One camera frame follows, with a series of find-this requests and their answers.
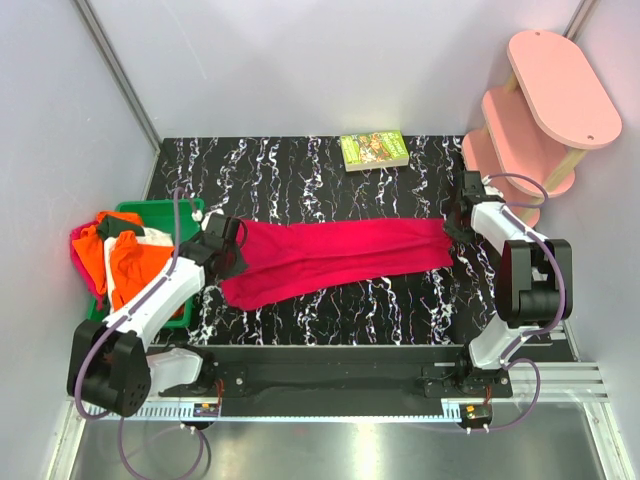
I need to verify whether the green paperback book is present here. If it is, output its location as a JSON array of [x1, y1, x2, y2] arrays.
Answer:
[[340, 131, 409, 172]]

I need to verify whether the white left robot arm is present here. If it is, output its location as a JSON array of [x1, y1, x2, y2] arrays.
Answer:
[[67, 213, 248, 420]]

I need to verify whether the orange t shirt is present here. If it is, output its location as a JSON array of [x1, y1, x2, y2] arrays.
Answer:
[[70, 211, 174, 314]]

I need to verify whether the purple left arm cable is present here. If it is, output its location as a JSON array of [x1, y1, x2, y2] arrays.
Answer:
[[73, 187, 213, 480]]

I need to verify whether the crimson red t shirt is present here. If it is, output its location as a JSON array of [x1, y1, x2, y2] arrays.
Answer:
[[221, 218, 453, 311]]

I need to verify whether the dark green t shirt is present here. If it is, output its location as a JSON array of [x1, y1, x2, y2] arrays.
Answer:
[[96, 215, 145, 240]]

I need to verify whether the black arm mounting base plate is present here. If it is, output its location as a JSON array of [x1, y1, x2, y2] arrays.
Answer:
[[161, 345, 511, 398]]

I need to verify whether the aluminium frame rail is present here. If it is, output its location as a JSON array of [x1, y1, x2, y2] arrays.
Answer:
[[71, 0, 162, 152]]

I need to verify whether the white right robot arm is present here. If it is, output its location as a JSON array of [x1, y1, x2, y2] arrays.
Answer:
[[444, 171, 573, 397]]

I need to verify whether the pink t shirt in bin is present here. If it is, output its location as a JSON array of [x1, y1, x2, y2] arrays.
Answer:
[[69, 220, 106, 311]]

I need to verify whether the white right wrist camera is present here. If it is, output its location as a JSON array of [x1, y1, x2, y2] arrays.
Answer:
[[484, 184, 504, 198]]

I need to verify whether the green plastic bin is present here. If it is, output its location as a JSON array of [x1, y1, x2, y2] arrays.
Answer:
[[115, 199, 200, 330]]

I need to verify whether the pink three tier shelf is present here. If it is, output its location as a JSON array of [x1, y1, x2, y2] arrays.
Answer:
[[462, 30, 622, 226]]

